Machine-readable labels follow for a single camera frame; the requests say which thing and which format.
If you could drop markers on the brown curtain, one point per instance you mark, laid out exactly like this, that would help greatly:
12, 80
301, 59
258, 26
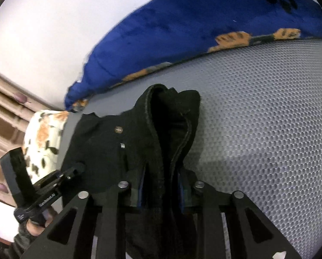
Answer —
4, 124

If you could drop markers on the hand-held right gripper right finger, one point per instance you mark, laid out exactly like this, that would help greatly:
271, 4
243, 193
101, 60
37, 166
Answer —
180, 194

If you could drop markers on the black pants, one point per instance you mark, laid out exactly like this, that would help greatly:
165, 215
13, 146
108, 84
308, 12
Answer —
104, 145

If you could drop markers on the person's left hand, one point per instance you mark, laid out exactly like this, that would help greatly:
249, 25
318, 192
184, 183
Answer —
38, 228

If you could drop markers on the blue printed blanket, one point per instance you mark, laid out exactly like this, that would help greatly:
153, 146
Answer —
177, 32

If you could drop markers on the white printed cloth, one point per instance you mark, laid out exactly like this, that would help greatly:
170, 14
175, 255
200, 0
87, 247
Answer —
44, 135

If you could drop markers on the grey mesh mat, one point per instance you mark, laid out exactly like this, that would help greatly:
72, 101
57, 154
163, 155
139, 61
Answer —
258, 126

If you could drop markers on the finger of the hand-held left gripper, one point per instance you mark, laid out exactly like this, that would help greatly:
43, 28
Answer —
73, 170

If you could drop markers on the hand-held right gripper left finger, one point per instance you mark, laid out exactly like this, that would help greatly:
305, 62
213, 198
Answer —
141, 193

